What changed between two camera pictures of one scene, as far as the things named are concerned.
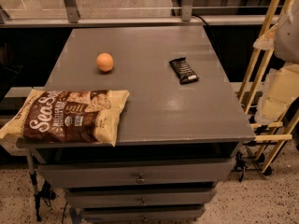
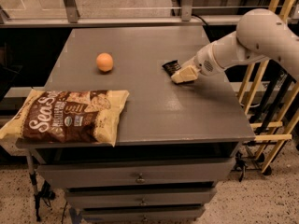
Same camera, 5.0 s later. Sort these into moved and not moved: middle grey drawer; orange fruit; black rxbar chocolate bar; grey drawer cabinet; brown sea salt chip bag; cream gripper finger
Moved: black rxbar chocolate bar; cream gripper finger
Not moved: middle grey drawer; grey drawer cabinet; orange fruit; brown sea salt chip bag
